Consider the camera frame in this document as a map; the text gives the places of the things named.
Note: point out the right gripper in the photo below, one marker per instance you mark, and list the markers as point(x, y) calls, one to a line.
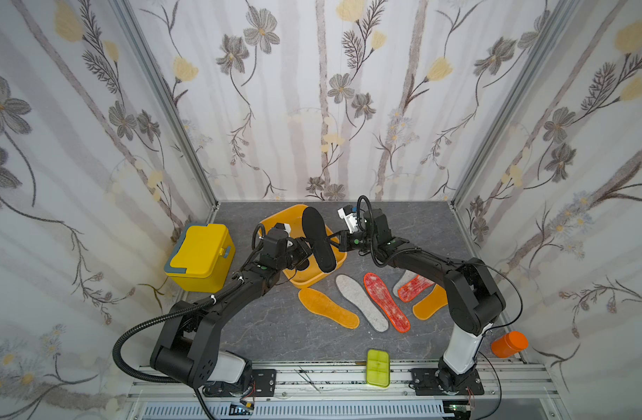
point(346, 237)

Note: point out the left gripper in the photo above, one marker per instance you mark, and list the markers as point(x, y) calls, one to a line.
point(303, 248)

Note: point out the black insole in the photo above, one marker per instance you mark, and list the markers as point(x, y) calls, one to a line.
point(315, 233)

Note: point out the orange translucent insole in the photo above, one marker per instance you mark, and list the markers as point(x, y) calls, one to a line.
point(431, 304)
point(320, 304)

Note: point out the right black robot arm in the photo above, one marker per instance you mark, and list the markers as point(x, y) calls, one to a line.
point(474, 300)

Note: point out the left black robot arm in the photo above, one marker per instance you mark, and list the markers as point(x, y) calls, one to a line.
point(188, 348)

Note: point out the yellow plastic storage tray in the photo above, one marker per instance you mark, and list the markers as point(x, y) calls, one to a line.
point(293, 217)

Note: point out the yellow lidded box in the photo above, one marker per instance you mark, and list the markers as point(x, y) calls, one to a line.
point(201, 259)

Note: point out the green compartment box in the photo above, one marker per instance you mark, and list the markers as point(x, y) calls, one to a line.
point(378, 368)

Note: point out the grey felt insole left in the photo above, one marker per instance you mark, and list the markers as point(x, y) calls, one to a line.
point(351, 290)

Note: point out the grey felt insole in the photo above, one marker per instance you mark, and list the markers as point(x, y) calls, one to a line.
point(406, 277)
point(351, 290)

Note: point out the grey felt insole right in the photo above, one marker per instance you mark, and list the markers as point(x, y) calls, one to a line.
point(406, 277)

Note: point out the red patterned insole right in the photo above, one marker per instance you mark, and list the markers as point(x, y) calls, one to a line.
point(414, 288)

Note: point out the red patterned insole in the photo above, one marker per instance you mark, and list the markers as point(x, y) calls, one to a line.
point(414, 288)
point(379, 293)

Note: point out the red patterned insole left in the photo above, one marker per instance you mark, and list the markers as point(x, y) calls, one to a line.
point(379, 293)

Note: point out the orange cylindrical container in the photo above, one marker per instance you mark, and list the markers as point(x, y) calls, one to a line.
point(509, 344)

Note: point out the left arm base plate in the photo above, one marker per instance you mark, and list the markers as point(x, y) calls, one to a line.
point(254, 383)

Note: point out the aluminium rail frame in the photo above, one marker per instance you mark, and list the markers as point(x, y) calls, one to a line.
point(514, 389)

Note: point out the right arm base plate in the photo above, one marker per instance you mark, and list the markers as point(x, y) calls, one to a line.
point(444, 382)

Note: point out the white slotted cable duct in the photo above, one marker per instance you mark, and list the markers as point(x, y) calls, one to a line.
point(352, 409)

